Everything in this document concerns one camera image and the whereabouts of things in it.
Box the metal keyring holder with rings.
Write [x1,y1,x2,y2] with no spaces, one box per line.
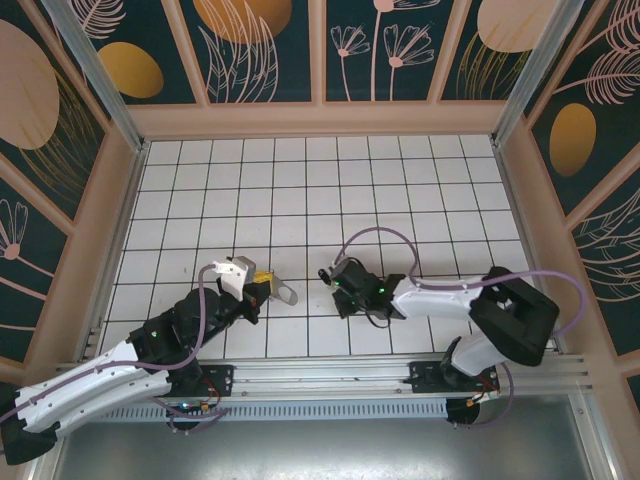
[269,281,300,306]

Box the grey metal sheet panel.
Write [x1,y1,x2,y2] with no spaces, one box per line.
[27,394,619,480]

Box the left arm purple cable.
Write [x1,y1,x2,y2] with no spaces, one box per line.
[0,264,231,435]

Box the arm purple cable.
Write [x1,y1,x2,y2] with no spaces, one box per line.
[0,264,231,435]
[333,227,586,431]

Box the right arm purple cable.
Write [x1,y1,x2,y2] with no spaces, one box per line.
[333,227,586,431]

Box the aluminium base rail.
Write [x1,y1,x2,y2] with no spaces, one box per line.
[47,353,596,401]

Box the grey slotted cable duct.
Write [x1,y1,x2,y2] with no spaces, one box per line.
[99,401,449,422]

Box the aluminium side rail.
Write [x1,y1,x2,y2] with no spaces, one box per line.
[492,141,561,354]

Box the aluminium corner post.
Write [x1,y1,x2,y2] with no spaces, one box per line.
[40,0,147,153]
[491,0,584,147]

